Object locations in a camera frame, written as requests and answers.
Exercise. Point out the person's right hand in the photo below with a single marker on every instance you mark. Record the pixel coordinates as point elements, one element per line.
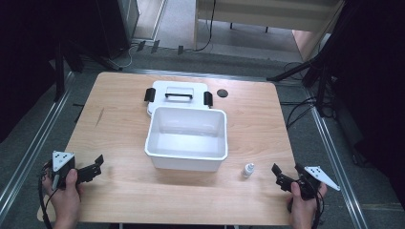
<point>302,210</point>

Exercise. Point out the small white dropper bottle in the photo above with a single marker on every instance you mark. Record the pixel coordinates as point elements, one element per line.
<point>247,170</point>

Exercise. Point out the white plastic storage box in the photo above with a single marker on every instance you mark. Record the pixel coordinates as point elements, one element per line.
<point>187,140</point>

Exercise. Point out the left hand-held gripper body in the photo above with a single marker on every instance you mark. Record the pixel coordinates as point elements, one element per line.
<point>63,162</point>

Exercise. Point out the black metal stand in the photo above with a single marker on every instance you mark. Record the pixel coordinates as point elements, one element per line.
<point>320,68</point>
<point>59,70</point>

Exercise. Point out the black round table grommet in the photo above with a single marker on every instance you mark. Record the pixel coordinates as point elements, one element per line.
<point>222,93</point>

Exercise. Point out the white bench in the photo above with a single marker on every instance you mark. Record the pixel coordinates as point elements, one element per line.
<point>270,14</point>

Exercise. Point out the metal floor rail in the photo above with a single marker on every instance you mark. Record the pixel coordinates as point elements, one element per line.
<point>337,165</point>
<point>31,149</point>

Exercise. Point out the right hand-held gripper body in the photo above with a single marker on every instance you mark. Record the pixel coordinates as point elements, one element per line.
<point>313,181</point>

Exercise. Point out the person's left hand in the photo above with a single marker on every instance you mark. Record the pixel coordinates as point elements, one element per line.
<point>65,200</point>

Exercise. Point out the dark cabinet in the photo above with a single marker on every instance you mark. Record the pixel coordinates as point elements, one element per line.
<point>117,25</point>

